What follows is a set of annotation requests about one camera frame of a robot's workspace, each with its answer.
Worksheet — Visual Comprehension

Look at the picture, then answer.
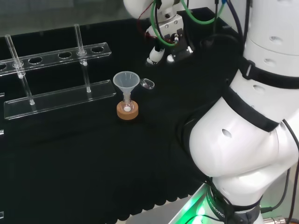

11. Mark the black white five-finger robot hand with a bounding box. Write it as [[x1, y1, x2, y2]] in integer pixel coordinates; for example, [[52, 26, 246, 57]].
[[145, 24, 176, 66]]

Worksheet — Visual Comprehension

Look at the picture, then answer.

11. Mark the clear plastic funnel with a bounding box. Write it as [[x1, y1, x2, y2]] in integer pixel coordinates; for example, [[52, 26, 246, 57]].
[[113, 71, 155, 104]]

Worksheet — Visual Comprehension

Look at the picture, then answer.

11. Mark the small round-bottom glass flask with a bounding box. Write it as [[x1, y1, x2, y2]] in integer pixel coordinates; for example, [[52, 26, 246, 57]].
[[121, 93, 135, 113]]

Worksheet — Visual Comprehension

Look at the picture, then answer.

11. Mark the clear acrylic funnel stand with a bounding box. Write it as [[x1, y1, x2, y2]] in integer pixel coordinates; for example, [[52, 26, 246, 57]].
[[0, 24, 117, 121]]

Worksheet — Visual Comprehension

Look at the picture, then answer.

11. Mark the black bench cloth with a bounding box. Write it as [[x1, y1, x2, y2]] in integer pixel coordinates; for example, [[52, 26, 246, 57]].
[[0, 7, 246, 217]]

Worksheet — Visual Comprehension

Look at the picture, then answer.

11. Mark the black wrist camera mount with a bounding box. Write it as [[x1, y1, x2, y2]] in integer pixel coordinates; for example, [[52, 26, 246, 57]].
[[163, 27, 195, 63]]

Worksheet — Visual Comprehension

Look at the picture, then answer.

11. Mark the green cable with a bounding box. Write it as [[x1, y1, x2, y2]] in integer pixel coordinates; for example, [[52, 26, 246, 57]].
[[179, 0, 226, 25], [150, 0, 175, 45]]

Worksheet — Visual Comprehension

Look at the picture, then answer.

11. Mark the red cable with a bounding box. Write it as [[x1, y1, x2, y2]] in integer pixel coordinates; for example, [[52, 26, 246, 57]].
[[137, 1, 162, 40]]

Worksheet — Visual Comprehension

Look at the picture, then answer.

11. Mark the cork ring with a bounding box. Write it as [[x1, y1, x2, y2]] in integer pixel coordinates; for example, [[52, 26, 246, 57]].
[[116, 100, 139, 121]]

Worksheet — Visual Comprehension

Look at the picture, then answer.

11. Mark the black cable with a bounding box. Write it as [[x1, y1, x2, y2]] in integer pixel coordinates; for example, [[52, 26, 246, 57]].
[[261, 119, 299, 224], [213, 0, 222, 36], [227, 0, 245, 45]]

